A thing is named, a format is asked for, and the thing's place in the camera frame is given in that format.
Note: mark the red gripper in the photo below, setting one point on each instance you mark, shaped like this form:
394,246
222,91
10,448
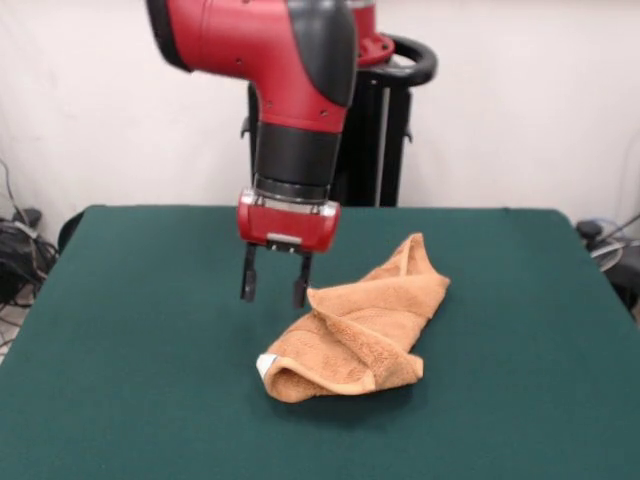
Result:
285,222

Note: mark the orange towel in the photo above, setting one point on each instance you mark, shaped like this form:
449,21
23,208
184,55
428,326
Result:
360,330

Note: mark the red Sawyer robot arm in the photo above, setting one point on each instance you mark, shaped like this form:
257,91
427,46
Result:
260,45

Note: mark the dark green table cloth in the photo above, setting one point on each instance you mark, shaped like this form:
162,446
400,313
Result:
150,350

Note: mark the small black device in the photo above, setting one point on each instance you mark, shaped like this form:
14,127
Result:
590,229

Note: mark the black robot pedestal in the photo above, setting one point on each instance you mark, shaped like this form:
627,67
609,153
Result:
370,125

